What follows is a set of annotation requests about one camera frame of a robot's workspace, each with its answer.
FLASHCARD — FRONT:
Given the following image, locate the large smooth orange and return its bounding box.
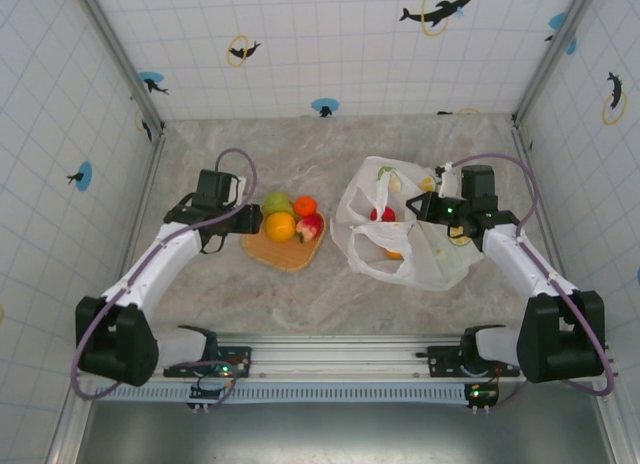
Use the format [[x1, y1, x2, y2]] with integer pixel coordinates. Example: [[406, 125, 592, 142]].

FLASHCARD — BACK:
[[264, 211, 298, 244]]

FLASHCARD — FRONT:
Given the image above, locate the yellow-green pear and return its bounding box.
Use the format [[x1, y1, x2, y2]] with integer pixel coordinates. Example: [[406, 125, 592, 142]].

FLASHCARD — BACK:
[[262, 191, 296, 218]]

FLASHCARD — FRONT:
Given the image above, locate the translucent printed plastic bag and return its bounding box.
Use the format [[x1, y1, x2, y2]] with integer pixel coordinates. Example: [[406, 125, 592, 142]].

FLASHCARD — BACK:
[[329, 156, 486, 293]]

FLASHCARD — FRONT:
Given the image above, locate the woven bamboo tray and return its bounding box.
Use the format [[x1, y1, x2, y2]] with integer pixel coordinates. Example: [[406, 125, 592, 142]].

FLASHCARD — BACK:
[[241, 206, 329, 274]]

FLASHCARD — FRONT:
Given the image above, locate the wrinkled orange mandarin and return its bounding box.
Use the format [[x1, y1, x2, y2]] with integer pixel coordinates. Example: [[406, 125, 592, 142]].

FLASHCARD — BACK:
[[293, 195, 319, 219]]

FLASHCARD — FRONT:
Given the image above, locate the small black connector board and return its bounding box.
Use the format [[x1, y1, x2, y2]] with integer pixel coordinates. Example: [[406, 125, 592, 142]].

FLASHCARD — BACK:
[[187, 376, 236, 414], [463, 381, 501, 415]]

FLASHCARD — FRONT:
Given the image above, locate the aluminium side rail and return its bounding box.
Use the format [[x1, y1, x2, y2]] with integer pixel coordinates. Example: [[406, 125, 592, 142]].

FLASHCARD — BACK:
[[47, 131, 167, 464], [513, 123, 629, 464]]

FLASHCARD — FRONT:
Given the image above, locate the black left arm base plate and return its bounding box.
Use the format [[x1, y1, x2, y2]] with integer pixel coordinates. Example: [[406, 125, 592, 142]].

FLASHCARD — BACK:
[[163, 344, 253, 380]]

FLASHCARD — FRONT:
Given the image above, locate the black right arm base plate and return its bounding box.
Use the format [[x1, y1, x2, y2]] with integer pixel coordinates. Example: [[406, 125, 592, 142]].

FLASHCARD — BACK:
[[415, 343, 521, 380]]

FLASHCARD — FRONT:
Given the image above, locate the aluminium mounting rail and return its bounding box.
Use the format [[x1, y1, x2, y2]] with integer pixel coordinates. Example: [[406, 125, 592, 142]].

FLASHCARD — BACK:
[[73, 333, 619, 385]]

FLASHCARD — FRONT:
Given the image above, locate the aluminium frame post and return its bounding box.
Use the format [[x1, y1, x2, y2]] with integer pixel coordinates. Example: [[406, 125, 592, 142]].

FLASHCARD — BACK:
[[72, 0, 166, 135], [512, 0, 599, 125]]

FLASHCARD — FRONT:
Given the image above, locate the white slotted cable duct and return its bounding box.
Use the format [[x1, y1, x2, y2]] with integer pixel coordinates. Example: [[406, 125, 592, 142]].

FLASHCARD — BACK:
[[92, 383, 501, 404]]

